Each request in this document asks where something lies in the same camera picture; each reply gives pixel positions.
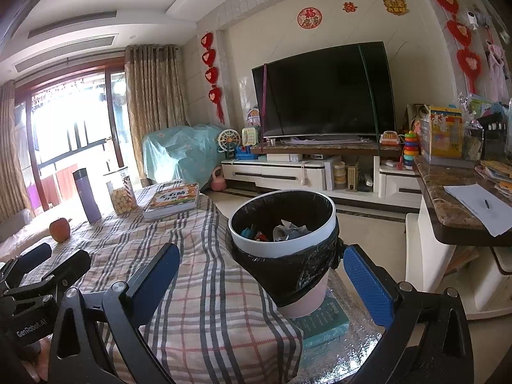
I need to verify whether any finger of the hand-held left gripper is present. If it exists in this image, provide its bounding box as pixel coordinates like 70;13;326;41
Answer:
0;242;52;284
4;249;92;299

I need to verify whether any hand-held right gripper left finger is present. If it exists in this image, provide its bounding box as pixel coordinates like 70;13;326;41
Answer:
47;242;180;384

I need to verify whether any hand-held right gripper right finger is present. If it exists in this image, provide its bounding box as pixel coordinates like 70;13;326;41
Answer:
343;244;481;384

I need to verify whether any white bin with black bag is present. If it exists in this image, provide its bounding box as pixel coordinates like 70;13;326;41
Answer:
228;190;345;316

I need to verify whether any person's left forearm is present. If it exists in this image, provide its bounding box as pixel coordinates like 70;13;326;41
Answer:
38;334;57;372

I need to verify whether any beige sofa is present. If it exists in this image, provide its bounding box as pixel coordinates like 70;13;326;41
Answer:
0;208;52;265

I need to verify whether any red apple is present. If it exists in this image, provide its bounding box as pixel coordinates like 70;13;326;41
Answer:
49;217;71;243

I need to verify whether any teal box under bin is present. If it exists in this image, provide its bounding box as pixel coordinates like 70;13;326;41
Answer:
294;288;350;348

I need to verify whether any orange children's book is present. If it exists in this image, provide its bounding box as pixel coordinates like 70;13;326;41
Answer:
142;182;201;220

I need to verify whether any purple thermos bottle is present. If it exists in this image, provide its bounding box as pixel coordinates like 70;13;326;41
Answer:
72;168;102;223

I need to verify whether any clear cookie jar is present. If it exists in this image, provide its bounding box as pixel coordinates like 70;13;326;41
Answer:
104;166;139;216

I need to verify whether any beige patterned curtain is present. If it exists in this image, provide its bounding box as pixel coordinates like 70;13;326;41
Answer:
0;80;33;220
124;44;187;190

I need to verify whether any teal cloth covered armchair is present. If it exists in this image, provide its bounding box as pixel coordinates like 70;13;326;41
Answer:
142;123;225;193

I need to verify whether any marble top sideboard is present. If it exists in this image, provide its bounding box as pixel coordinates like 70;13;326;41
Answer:
404;154;512;321

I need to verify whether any white paper sheet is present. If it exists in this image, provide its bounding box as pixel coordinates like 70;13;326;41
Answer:
444;184;512;237

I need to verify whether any sliding glass balcony door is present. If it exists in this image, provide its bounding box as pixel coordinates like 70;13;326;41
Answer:
16;58;131;209

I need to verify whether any ferris wheel toy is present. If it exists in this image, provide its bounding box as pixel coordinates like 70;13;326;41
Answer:
217;129;241;156

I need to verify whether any white TV cabinet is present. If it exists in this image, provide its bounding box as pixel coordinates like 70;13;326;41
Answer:
221;144;425;209

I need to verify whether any yellow green toy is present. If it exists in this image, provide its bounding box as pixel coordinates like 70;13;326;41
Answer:
241;127;261;147

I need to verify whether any yellow toy box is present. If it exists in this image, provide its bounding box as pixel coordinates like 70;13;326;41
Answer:
420;106;465;158

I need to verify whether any pink thin stick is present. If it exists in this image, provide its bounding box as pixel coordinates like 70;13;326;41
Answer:
262;64;268;148

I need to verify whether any red heart hanging decoration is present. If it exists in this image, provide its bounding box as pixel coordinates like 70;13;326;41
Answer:
200;32;227;124
420;0;483;92

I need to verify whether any black desk organizer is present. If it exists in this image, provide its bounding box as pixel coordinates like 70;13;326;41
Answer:
482;112;512;161

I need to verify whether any black television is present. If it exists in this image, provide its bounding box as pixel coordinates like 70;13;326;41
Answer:
251;41;396;139

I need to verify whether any pink hanging garment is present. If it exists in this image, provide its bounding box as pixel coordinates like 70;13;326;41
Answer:
484;40;509;100

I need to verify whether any rainbow stacking ring toy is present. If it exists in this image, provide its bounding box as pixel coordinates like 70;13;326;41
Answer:
402;130;420;169

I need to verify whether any round red wall sticker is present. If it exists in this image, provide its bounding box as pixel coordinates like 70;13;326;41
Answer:
297;7;323;29

